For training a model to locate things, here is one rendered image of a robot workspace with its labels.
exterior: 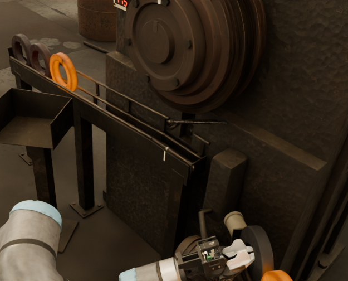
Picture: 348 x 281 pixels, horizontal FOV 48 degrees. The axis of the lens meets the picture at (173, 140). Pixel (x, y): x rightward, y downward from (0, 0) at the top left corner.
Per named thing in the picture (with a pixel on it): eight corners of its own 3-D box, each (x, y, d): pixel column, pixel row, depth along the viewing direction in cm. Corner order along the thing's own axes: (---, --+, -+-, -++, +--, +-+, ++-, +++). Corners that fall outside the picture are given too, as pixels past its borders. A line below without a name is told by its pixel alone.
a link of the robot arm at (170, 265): (168, 296, 98) (163, 269, 105) (186, 291, 98) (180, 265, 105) (162, 280, 94) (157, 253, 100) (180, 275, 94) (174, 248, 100)
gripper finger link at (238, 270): (246, 270, 97) (212, 280, 96) (247, 273, 97) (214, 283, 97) (240, 254, 100) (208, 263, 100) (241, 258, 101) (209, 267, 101)
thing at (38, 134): (31, 212, 200) (11, 87, 159) (80, 222, 197) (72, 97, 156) (11, 242, 183) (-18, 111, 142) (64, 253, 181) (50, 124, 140)
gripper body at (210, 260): (226, 258, 93) (177, 272, 93) (230, 277, 99) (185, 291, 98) (217, 233, 99) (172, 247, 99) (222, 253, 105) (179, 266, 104)
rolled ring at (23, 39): (25, 39, 187) (32, 37, 189) (8, 31, 198) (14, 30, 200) (32, 75, 197) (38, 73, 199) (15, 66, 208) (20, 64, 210)
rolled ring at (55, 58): (45, 53, 179) (51, 52, 181) (54, 92, 186) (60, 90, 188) (65, 54, 166) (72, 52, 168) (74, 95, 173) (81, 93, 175)
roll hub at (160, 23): (134, 67, 125) (138, -25, 109) (198, 102, 110) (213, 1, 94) (121, 71, 122) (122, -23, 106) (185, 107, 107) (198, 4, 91)
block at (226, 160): (220, 198, 139) (232, 143, 126) (238, 210, 135) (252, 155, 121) (200, 211, 133) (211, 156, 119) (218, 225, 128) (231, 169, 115)
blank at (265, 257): (255, 212, 104) (244, 213, 104) (279, 255, 91) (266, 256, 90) (246, 255, 112) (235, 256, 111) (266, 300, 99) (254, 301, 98)
